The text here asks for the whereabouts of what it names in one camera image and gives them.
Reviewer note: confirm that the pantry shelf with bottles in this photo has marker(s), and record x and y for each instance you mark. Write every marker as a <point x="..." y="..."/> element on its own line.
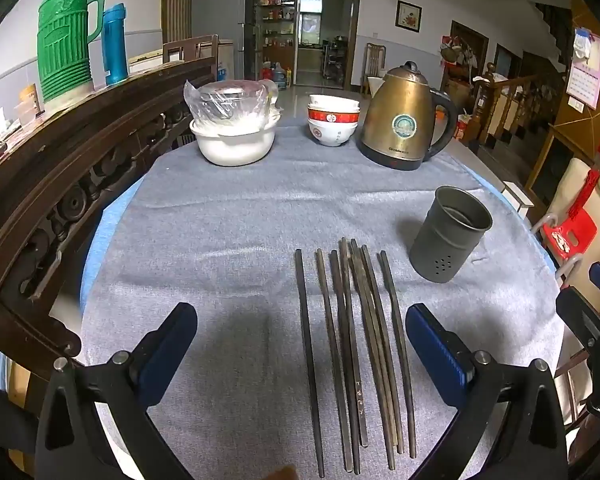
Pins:
<point x="277" y="20"/>

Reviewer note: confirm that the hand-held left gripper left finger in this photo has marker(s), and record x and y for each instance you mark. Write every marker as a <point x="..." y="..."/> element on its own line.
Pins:
<point x="167" y="345"/>

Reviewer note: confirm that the grey tablecloth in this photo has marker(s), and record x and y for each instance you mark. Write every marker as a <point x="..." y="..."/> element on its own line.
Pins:
<point x="220" y="240"/>

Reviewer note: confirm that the wall calendar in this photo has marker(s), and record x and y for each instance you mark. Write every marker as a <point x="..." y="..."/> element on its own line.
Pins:
<point x="585" y="70"/>

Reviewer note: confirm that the golden electric kettle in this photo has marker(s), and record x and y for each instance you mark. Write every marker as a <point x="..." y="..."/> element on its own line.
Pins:
<point x="400" y="110"/>

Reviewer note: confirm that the red plastic stool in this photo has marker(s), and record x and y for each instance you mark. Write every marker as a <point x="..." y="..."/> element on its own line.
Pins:
<point x="575" y="230"/>

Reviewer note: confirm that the red emblem white bowl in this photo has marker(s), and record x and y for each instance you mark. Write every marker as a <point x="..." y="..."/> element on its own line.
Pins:
<point x="330" y="135"/>

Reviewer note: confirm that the row of metal chopsticks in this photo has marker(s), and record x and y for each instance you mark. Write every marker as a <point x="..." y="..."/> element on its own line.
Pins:
<point x="325" y="340"/>

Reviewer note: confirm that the orange box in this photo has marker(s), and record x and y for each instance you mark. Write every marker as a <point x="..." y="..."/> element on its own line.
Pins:
<point x="30" y="100"/>

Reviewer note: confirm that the white ceramic pot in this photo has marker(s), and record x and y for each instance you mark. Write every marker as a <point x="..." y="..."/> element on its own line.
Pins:
<point x="230" y="150"/>

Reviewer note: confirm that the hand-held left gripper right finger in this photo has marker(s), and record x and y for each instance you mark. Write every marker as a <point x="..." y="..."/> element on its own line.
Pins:
<point x="432" y="345"/>

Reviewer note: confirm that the dark carved wooden sideboard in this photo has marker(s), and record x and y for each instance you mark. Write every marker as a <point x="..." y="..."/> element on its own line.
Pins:
<point x="55" y="160"/>

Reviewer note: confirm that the blue water jug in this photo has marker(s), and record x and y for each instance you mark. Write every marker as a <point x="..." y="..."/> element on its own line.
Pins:
<point x="279" y="77"/>

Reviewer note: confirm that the blue table cover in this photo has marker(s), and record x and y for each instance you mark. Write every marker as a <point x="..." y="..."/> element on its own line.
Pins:
<point x="107" y="220"/>

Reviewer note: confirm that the engraved single metal chopstick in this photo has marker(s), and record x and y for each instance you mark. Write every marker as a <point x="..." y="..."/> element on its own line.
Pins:
<point x="352" y="340"/>

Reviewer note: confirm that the wooden stair railing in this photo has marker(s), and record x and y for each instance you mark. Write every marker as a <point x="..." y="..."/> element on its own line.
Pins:
<point x="520" y="105"/>

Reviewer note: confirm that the red banded white bowl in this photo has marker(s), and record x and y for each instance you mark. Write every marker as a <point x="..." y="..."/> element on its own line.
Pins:
<point x="332" y="116"/>

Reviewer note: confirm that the plain white bowl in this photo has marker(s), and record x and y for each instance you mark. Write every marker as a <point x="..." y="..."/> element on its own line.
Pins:
<point x="332" y="100"/>

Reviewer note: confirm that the grey metal utensil holder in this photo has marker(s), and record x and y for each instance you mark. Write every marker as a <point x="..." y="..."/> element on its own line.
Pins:
<point x="440" y="250"/>

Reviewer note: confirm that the wooden chair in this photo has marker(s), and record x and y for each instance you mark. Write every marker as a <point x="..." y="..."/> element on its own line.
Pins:
<point x="190" y="50"/>
<point x="375" y="65"/>

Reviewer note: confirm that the blue thermos bottle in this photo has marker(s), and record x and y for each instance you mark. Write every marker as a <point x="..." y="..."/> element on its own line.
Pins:
<point x="115" y="45"/>

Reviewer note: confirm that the small white stool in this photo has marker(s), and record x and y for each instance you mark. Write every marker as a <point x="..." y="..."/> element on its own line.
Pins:
<point x="519" y="192"/>

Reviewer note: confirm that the framed wall picture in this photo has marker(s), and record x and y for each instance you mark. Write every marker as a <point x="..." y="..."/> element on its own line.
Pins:
<point x="408" y="16"/>

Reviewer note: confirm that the grey refrigerator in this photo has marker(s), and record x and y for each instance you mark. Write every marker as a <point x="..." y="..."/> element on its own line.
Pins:
<point x="220" y="15"/>

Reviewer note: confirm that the green thermos jug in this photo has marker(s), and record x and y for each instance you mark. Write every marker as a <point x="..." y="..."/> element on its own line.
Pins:
<point x="65" y="45"/>

